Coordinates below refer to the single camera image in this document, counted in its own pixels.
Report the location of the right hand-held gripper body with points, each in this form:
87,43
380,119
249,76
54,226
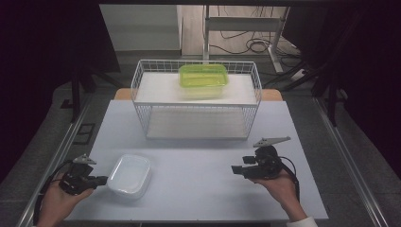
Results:
268,164

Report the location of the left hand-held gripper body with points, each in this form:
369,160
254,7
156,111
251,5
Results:
77,179

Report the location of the white plastic container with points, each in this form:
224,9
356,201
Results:
130,176

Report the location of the green plastic container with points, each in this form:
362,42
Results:
203,78

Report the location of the person's left hand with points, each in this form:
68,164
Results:
60,205

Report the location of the person's right hand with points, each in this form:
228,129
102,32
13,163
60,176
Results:
282,194

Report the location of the black metal stand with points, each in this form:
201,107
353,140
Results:
75,94
331,94

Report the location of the wooden table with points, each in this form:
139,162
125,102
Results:
121,94

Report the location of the white power strip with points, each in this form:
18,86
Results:
299,75

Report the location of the white cabinet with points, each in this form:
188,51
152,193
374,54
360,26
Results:
142,26

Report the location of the metal floor rail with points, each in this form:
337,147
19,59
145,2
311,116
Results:
53,157
350,164

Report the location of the white metal desk frame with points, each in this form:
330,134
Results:
242,23

